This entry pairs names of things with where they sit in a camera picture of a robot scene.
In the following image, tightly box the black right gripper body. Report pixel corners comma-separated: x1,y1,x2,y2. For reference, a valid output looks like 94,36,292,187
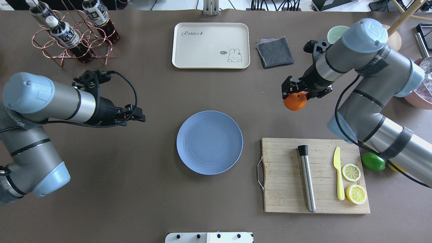
299,66,334,91

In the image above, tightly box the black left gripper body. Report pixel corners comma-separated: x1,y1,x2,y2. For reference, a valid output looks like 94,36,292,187
88,97,125,126

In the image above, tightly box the orange fruit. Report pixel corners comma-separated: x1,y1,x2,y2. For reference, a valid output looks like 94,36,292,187
283,92,307,111

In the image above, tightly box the blue plate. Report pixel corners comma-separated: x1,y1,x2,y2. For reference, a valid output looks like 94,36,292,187
176,110,243,175

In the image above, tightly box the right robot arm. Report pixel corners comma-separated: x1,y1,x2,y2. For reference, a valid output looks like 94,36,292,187
282,18,432,186

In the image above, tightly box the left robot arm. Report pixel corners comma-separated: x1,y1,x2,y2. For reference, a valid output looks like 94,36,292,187
1,70,145,206

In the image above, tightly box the grey folded cloth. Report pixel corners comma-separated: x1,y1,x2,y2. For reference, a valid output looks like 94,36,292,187
255,36,294,68

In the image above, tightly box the green bowl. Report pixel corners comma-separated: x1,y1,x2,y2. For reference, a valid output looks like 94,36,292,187
327,26,350,44

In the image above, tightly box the steel muddler black tip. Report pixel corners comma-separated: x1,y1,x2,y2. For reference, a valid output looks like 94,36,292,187
298,145,317,213

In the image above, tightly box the cream rabbit tray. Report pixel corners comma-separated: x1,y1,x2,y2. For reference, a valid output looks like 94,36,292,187
171,23,250,69

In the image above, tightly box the lemon slice upper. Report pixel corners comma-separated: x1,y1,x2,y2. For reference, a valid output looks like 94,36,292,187
342,163,361,182

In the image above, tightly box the lemon slice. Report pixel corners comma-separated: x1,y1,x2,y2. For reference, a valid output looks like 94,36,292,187
342,163,361,182
346,185,367,205

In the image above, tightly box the green lime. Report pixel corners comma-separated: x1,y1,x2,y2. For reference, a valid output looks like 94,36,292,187
360,152,386,172

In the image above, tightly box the wooden cup stand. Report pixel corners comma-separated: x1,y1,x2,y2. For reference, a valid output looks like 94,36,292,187
386,0,431,51

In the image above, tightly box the tea bottle front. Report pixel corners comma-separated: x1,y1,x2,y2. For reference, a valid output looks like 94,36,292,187
46,16,93,63

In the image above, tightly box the tea bottle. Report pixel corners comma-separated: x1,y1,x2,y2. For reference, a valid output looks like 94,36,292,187
82,0,120,43
26,0,59,25
46,16,93,63

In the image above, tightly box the yellow lemon far right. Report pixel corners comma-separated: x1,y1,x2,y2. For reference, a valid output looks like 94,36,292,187
386,161,406,173

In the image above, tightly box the tea bottle right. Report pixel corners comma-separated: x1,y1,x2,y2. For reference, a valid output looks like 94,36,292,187
82,0,120,43

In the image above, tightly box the yellow plastic knife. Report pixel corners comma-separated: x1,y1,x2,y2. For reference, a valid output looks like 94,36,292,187
333,146,345,200

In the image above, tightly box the wooden cutting board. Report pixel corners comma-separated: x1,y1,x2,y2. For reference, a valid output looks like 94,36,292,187
261,137,370,214

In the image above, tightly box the pink bowl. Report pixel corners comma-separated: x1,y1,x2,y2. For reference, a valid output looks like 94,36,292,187
404,58,432,110

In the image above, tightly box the clear ice cubes pile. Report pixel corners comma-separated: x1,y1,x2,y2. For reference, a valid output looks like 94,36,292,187
417,60,432,103

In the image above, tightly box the lemon slice lower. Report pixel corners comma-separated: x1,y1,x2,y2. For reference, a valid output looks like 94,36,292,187
346,185,367,205

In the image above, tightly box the metal ice scoop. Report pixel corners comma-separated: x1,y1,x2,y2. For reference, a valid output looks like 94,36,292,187
414,32,432,95

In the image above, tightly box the tea bottle left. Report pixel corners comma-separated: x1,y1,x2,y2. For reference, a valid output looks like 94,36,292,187
26,0,59,25

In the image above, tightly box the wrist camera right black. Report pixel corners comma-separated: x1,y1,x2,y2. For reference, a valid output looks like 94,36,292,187
303,39,332,63

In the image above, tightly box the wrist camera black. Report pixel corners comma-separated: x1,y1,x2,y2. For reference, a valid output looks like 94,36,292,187
303,39,332,63
72,70,114,92

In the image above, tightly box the wrist camera left black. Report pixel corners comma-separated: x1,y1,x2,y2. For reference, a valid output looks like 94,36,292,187
72,70,114,92

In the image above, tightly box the copper wire bottle rack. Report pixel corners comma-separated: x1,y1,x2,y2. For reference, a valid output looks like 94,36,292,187
26,0,120,66

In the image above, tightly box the grey metal camera post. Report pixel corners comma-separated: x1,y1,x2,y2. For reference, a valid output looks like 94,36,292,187
203,0,219,16

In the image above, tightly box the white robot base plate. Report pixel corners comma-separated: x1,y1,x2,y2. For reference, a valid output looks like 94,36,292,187
165,231,254,243

